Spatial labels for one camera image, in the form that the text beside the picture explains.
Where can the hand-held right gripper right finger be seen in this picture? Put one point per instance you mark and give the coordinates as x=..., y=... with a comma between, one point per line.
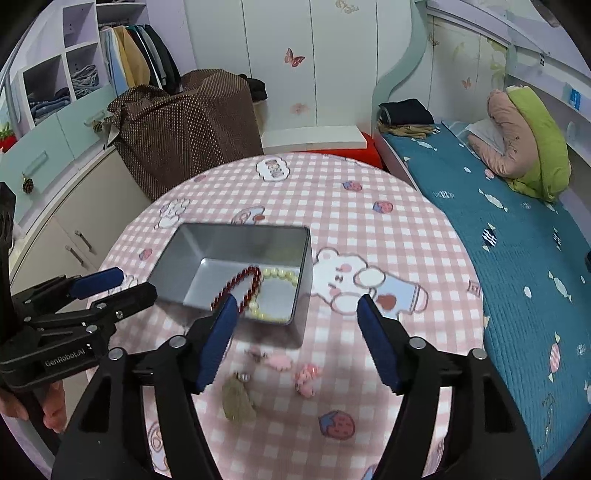
x=381, y=346

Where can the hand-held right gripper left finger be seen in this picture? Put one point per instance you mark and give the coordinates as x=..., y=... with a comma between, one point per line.
x=217, y=344

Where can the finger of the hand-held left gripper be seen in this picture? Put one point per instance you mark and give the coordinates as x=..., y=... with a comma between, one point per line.
x=124, y=300
x=97, y=279

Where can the green leaf pendant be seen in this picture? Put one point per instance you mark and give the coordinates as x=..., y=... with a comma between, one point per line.
x=238, y=401

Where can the light pink small charm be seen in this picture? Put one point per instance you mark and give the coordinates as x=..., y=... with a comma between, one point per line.
x=279, y=362

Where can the silver metal tin box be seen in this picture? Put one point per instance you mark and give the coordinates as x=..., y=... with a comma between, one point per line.
x=221, y=244

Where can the person's left hand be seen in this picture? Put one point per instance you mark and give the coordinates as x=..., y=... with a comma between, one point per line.
x=54, y=408

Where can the beige lower cabinet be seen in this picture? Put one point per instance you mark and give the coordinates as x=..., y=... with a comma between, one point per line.
x=69, y=207

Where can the pine cone ornament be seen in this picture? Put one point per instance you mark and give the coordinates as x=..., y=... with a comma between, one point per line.
x=96, y=125
x=28, y=184

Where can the pink checked tablecloth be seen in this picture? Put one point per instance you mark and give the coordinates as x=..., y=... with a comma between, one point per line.
x=323, y=217

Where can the mint drawer cabinet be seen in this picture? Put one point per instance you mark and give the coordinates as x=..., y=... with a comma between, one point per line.
x=60, y=138

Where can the teal candy print bed sheet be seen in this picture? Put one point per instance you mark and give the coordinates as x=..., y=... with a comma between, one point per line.
x=508, y=240

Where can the green plant in red pot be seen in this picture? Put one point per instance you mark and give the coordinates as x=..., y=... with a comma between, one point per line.
x=5, y=136

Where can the brown dotted cover cloth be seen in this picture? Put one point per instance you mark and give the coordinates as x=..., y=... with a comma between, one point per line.
x=194, y=129

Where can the red box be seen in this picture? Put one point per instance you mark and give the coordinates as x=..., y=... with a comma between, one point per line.
x=341, y=156

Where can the tan folded clothes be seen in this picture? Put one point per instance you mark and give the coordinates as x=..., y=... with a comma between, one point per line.
x=408, y=130

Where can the white board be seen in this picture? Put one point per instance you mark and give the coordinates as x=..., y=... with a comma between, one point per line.
x=314, y=137

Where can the row of hanging clothes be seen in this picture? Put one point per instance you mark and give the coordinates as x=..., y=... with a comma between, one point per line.
x=134, y=55

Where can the white shelf unit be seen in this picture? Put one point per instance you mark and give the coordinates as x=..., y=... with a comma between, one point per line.
x=64, y=50

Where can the white pillow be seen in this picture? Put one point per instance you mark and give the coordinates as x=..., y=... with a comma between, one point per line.
x=485, y=136

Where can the black folded clothes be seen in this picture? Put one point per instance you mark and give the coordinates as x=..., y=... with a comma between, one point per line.
x=406, y=110

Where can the pink quilt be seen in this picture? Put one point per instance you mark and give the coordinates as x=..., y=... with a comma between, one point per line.
x=505, y=134

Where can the black garment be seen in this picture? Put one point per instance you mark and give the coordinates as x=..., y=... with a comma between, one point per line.
x=256, y=87

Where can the pink flower sticker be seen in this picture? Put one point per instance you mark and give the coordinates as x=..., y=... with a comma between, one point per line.
x=299, y=108

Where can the green quilt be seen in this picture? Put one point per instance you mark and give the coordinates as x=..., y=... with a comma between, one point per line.
x=545, y=138

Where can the small orange butterfly sticker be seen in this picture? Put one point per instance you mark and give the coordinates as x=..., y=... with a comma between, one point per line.
x=466, y=83

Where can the white wardrobe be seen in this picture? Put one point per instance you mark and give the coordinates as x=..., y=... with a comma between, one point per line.
x=277, y=46

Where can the pink butterfly sticker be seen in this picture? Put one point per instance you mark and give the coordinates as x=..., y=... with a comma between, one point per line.
x=294, y=57

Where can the blue label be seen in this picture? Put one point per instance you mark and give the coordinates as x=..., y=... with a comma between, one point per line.
x=575, y=98

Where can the beige butterfly sticker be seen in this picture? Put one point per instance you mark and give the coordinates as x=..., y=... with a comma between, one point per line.
x=346, y=5

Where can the mint bunk bed frame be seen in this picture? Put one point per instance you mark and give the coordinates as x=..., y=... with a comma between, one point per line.
x=408, y=60

